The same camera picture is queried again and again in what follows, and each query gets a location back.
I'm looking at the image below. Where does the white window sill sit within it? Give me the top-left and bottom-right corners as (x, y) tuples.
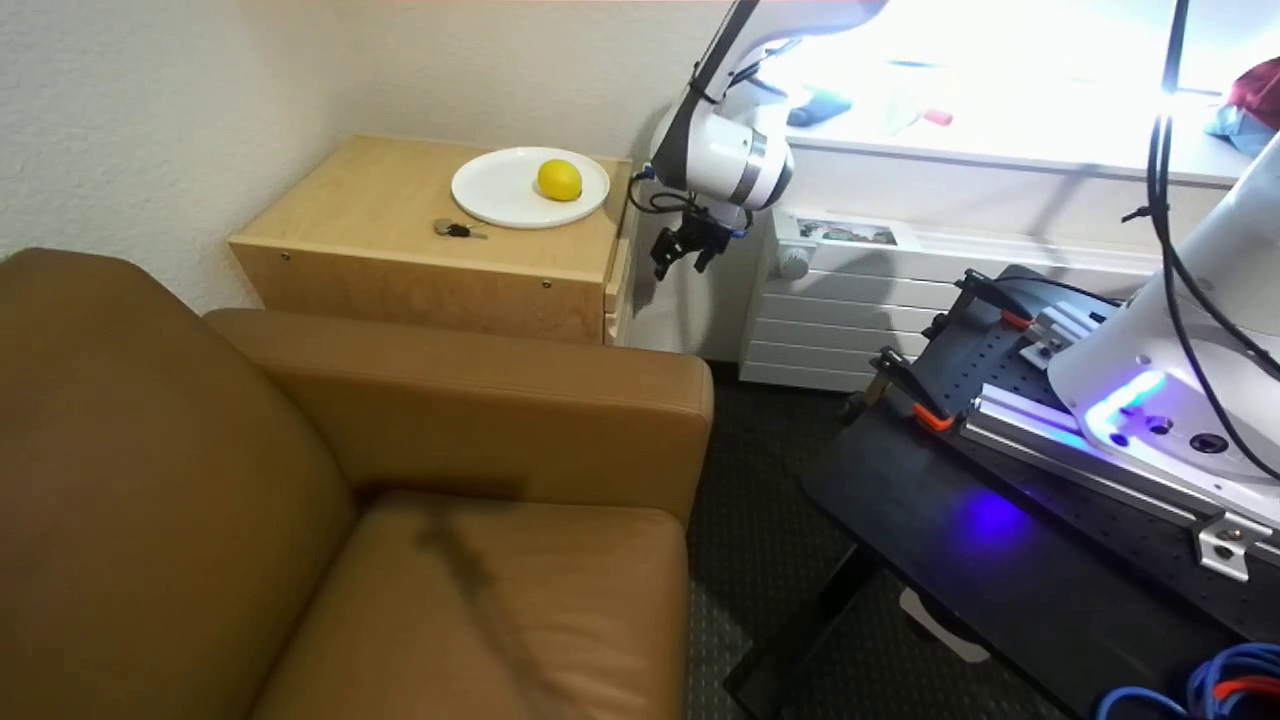
(775, 102), (1255, 191)

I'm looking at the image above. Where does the brown leather armchair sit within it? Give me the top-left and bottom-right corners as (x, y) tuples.
(0, 244), (721, 720)

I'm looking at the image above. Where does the white round plate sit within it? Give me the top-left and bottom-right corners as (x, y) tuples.
(447, 138), (614, 230)

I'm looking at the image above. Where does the white wall heater unit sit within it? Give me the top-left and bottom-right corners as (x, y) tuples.
(734, 211), (1163, 395)

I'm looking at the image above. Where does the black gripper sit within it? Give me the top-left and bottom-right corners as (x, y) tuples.
(647, 201), (734, 281)

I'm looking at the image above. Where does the wooden nightstand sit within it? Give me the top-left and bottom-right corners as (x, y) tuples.
(222, 126), (636, 349)

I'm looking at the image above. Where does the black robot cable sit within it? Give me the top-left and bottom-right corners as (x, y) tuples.
(1139, 0), (1280, 452)

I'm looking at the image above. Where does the wooden pull-out drawer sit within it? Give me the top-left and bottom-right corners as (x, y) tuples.
(604, 230), (639, 349)

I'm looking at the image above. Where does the maroon cloth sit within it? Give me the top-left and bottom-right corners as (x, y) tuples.
(1207, 52), (1280, 151)

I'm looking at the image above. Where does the blue cable bundle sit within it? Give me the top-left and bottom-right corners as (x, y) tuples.
(1093, 638), (1280, 720)

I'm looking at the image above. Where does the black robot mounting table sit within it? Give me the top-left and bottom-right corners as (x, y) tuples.
(724, 260), (1280, 720)

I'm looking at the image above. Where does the yellow lemon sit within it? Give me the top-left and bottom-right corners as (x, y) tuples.
(530, 154), (586, 203)

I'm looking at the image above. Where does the red-handled clamp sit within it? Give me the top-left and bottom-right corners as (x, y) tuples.
(870, 345), (965, 438)

